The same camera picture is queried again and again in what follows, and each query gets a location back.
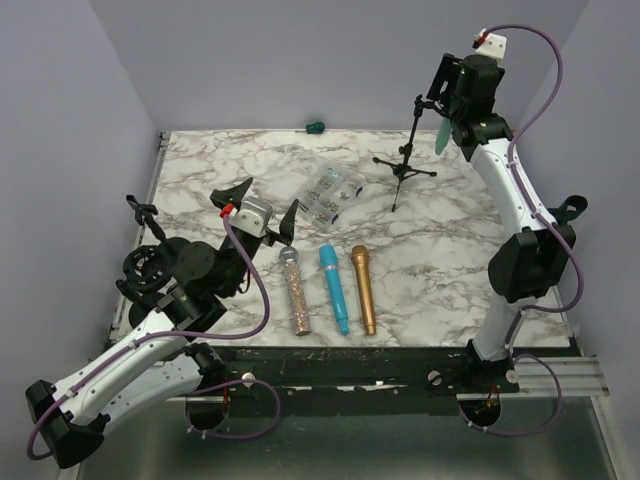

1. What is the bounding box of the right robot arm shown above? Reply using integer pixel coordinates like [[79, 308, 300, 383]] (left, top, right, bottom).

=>
[[426, 54, 576, 392]]

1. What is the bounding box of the aluminium frame rail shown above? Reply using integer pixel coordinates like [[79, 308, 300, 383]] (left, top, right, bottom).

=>
[[104, 354, 611, 401]]

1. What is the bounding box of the purple cable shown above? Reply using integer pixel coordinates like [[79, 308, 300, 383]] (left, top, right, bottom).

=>
[[457, 23, 589, 437], [27, 214, 282, 461]]

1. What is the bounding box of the black stand holding silver microphone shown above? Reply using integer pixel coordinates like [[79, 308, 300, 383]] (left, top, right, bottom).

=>
[[548, 195, 588, 226]]

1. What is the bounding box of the black shock mount desk stand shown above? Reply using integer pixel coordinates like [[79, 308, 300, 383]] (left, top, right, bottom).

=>
[[116, 245, 170, 328]]

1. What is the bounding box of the mint green microphone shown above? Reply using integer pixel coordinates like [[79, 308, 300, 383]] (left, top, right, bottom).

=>
[[434, 117, 452, 156]]

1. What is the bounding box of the blue microphone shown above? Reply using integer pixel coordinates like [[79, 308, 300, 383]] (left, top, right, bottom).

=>
[[319, 244, 349, 336]]

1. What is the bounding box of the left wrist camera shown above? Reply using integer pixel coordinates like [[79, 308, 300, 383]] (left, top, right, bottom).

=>
[[229, 197, 273, 238]]

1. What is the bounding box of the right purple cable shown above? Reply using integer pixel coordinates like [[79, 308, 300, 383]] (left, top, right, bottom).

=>
[[457, 23, 589, 437]]

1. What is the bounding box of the black tripod microphone stand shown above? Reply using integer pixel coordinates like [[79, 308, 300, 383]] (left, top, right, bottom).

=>
[[372, 94, 444, 212]]

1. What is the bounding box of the silver mesh head microphone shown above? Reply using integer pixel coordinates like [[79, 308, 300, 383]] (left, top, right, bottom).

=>
[[279, 246, 312, 336]]

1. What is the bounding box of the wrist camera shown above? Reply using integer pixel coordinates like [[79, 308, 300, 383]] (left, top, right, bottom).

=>
[[229, 197, 273, 238], [472, 31, 507, 63]]

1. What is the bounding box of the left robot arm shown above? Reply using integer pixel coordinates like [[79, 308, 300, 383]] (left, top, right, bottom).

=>
[[25, 178, 299, 469]]

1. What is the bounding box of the green handled screwdriver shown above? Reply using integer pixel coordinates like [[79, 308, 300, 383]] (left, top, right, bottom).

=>
[[300, 121, 326, 135]]

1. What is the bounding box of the gold microphone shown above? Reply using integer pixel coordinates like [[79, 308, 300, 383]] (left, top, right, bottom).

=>
[[351, 245, 377, 336]]

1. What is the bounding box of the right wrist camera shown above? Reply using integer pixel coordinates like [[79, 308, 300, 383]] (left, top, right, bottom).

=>
[[472, 31, 507, 63]]

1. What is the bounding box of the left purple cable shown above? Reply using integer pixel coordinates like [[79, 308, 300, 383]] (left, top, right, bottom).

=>
[[27, 214, 282, 461]]

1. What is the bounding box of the clear plastic packet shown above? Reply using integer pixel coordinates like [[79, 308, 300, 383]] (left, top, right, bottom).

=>
[[291, 161, 365, 230]]

